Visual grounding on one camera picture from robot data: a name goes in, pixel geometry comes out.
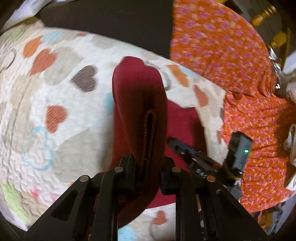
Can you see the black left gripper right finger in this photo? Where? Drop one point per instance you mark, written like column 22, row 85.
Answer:
column 205, row 210

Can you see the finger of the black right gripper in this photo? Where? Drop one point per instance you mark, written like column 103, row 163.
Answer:
column 187, row 153

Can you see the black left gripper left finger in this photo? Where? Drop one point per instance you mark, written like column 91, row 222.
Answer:
column 89, row 209

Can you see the maroon red garment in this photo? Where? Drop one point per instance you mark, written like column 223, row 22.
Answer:
column 144, row 171

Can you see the heart patterned white quilt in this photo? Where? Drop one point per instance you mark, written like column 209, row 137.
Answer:
column 57, row 111

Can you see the orange floral fabric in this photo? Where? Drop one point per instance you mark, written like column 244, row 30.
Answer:
column 220, row 45

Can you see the black mattress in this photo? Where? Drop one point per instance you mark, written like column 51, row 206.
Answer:
column 146, row 24

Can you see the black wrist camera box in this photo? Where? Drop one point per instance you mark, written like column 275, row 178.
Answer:
column 239, row 149

